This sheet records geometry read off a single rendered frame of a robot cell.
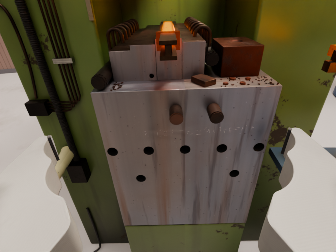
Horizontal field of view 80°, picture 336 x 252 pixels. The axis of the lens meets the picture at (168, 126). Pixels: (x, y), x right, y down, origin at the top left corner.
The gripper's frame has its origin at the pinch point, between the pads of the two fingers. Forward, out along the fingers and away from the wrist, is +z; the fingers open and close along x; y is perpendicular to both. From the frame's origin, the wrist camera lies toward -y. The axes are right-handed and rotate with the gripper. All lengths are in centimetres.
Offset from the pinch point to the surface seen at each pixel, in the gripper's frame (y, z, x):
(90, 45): 3, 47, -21
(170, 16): -2, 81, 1
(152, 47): 1.3, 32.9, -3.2
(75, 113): 23, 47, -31
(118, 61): 3.8, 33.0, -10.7
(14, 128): 100, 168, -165
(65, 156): 36, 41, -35
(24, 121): 100, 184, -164
